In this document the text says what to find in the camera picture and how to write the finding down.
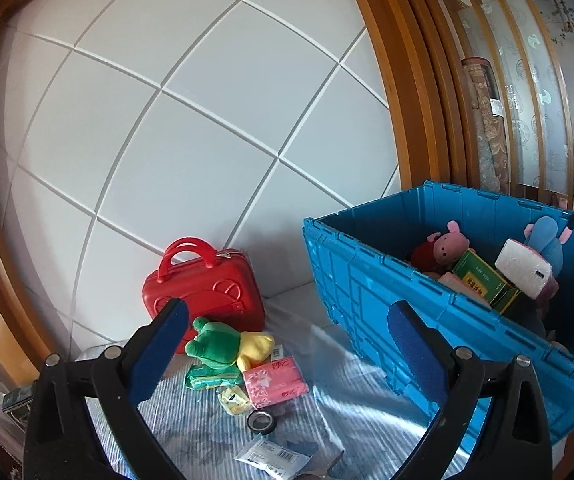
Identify striped cloth covered desktop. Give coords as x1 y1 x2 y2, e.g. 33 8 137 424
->
74 280 568 480

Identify red toy suitcase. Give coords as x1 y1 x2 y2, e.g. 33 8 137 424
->
142 237 266 356

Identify pink pig plush red dress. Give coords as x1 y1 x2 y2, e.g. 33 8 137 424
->
409 220 478 276

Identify pink floral tissue pack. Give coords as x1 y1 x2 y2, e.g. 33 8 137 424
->
242 355 309 409

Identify wooden frosted glass partition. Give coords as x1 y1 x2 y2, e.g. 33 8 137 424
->
427 0 574 211

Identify white barcode packet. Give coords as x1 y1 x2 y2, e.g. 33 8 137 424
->
233 435 313 478

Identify green cardboard box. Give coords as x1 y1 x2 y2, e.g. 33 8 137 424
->
452 250 522 317

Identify rolled patterned carpet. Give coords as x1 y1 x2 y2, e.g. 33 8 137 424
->
461 56 512 196

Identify small yellow packet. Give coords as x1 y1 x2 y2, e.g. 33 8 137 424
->
217 384 249 416

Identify black tape roll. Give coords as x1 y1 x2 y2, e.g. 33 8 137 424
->
247 410 278 433

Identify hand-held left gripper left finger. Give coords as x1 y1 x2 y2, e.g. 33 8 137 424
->
22 297 190 480

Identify black cardboard box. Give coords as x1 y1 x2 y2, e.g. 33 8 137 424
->
2 385 35 423

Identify pink white tissue pack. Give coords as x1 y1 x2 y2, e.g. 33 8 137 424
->
495 238 554 301

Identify green tissue packet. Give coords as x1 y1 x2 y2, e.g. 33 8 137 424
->
184 362 244 392

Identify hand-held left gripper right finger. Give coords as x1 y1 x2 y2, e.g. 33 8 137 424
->
388 301 552 480

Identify green frog plush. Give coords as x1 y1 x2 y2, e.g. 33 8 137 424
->
185 316 275 372

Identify metal spring clip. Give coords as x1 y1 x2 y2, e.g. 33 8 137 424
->
297 452 345 480

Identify blue elephant plush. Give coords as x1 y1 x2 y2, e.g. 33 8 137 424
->
523 215 574 301

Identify blue plastic crate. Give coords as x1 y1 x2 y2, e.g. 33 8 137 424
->
303 180 574 453

